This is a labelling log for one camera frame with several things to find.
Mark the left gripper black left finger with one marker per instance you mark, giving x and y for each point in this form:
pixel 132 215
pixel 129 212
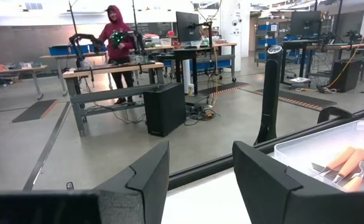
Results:
pixel 144 186

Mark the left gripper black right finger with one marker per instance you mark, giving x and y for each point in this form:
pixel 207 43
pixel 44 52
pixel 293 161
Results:
pixel 262 186

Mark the black background robot arm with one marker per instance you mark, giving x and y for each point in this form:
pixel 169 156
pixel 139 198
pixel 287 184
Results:
pixel 82 36

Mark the black monitor on arm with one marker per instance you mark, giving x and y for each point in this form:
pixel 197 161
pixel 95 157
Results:
pixel 187 26

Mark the white table cover sheet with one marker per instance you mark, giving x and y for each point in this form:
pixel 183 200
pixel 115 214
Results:
pixel 206 202

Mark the clear plastic tray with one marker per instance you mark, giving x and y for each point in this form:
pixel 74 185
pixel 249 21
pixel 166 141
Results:
pixel 309 146

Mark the black computer tower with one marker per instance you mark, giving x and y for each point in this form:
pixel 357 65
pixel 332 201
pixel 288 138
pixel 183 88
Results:
pixel 164 109

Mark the black tower fan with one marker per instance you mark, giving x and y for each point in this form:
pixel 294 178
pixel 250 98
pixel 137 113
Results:
pixel 268 93

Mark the black striped floor mat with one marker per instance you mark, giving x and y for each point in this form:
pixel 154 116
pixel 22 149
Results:
pixel 34 110
pixel 303 99
pixel 225 87

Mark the wooden top grey workbench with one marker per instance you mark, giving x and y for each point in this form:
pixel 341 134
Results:
pixel 113 67

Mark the person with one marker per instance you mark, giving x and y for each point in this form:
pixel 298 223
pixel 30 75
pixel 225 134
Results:
pixel 118 53

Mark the black equipment box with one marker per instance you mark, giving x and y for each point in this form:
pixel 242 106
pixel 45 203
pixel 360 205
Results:
pixel 345 76

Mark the white building column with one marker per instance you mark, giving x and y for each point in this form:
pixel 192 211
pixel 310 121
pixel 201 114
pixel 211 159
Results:
pixel 236 46

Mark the shelf with blue bins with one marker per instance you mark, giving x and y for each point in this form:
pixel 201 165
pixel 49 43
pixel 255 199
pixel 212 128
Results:
pixel 264 42

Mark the gripper with green lights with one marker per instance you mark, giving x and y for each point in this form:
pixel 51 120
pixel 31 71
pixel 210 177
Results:
pixel 118 37

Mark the blue storage bins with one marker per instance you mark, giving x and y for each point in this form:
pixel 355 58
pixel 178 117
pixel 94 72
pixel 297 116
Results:
pixel 58 50

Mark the large black monitor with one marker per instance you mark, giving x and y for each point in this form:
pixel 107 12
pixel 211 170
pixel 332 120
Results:
pixel 306 23

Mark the cluttered wooden table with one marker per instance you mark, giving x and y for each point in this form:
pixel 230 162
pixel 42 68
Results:
pixel 13 70

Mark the black frame wooden desk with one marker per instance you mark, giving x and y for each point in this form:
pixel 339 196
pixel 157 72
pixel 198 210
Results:
pixel 340 47

